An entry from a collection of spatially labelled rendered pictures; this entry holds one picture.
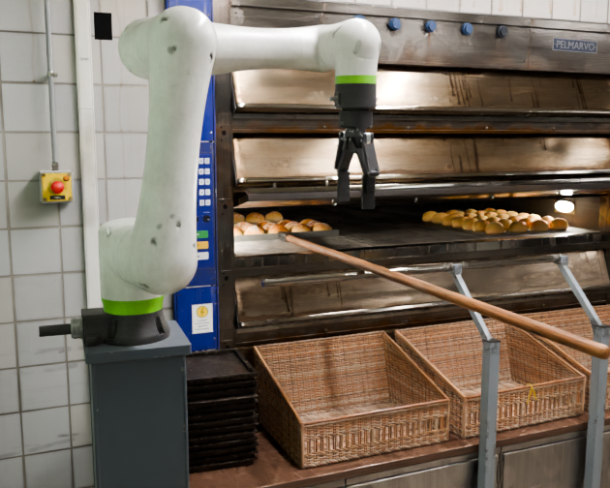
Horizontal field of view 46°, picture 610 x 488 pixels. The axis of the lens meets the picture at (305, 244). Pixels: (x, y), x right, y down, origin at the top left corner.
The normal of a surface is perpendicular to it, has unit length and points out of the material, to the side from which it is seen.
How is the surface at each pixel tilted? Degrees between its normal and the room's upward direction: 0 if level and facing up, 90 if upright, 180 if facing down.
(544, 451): 91
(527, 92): 70
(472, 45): 90
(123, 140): 90
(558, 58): 90
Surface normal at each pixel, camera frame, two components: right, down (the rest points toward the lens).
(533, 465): 0.39, 0.15
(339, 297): 0.37, -0.21
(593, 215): -0.92, 0.06
